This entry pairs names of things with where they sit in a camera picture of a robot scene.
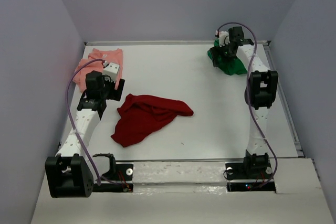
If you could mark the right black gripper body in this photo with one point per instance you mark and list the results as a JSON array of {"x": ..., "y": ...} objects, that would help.
[{"x": 231, "y": 53}]

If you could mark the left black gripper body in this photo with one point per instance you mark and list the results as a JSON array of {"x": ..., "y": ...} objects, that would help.
[{"x": 106, "y": 92}]

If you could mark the green t shirt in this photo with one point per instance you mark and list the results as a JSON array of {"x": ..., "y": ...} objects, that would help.
[{"x": 230, "y": 66}]

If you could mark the red t shirt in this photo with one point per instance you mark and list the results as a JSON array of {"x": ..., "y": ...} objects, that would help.
[{"x": 142, "y": 115}]

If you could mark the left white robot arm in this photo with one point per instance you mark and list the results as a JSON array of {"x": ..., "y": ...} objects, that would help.
[{"x": 72, "y": 172}]

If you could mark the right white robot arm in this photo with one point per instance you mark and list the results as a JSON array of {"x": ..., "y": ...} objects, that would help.
[{"x": 260, "y": 93}]

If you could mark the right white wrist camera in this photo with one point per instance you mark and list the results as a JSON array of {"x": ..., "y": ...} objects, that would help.
[{"x": 223, "y": 39}]

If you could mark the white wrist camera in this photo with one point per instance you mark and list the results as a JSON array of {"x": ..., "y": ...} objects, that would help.
[
  {"x": 223, "y": 39},
  {"x": 110, "y": 71}
]

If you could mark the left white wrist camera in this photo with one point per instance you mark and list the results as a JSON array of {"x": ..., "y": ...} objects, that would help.
[{"x": 110, "y": 71}]

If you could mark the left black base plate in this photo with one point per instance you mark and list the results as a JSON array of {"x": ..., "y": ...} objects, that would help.
[{"x": 121, "y": 181}]

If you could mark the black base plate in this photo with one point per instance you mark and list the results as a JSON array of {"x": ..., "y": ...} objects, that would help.
[
  {"x": 241, "y": 180},
  {"x": 121, "y": 181}
]

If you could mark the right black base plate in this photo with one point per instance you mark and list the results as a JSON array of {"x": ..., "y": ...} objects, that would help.
[{"x": 241, "y": 180}]

